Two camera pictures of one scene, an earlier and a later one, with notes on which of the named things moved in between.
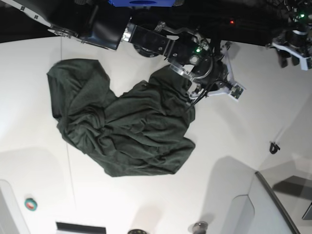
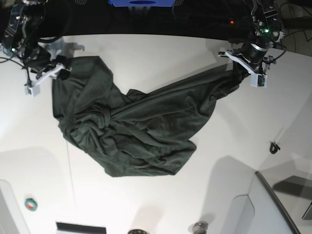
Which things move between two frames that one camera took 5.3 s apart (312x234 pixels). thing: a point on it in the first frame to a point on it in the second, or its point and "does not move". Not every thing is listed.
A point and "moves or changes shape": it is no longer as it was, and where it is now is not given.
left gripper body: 220,82 to 40,61
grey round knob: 200,227 does not move
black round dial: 137,231 does not move
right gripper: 296,42 to 251,56
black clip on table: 273,148 does not move
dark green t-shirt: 146,131 moves or changes shape
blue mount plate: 143,3 does not move
